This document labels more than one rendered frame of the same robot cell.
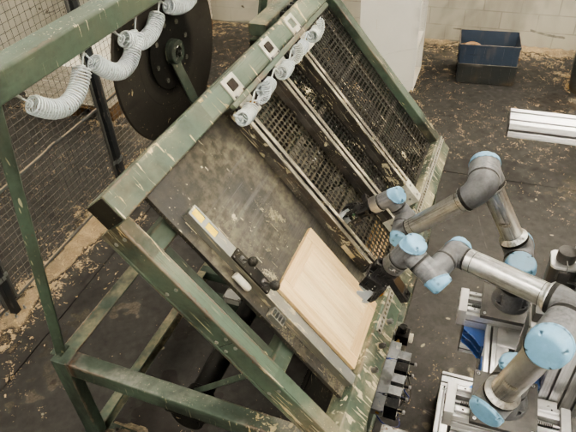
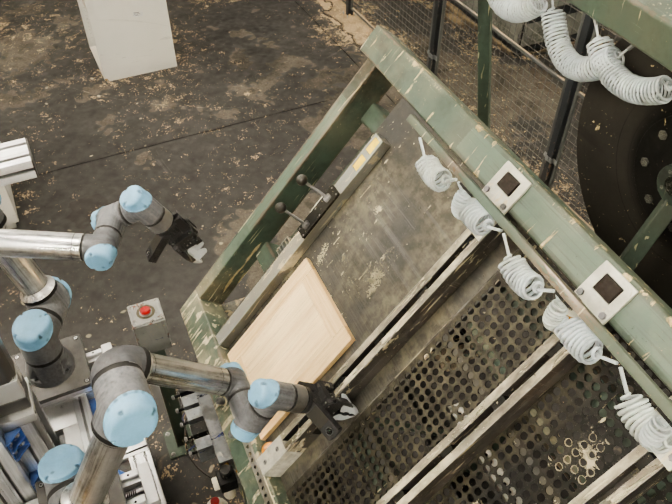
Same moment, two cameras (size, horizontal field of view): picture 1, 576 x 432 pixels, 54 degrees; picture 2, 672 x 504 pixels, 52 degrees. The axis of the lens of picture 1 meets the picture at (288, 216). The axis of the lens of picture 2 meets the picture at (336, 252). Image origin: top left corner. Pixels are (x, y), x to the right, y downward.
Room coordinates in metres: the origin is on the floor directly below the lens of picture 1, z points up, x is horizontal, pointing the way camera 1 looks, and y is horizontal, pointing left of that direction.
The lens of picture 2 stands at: (2.69, -1.06, 2.91)
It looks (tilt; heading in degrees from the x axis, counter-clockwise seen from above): 45 degrees down; 133
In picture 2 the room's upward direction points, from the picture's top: 1 degrees clockwise
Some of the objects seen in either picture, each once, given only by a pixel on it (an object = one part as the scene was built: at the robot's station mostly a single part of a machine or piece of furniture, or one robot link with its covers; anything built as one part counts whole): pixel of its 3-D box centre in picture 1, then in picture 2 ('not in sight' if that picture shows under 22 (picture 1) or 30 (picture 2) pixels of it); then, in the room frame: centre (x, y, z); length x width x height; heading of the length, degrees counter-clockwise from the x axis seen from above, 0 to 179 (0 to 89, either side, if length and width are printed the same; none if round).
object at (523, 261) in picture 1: (519, 271); (66, 473); (1.58, -0.91, 1.20); 0.13 x 0.12 x 0.14; 160
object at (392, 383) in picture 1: (398, 376); (204, 436); (1.47, -0.45, 0.69); 0.50 x 0.14 x 0.24; 157
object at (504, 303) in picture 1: (513, 292); not in sight; (1.58, -0.91, 1.09); 0.15 x 0.15 x 0.10
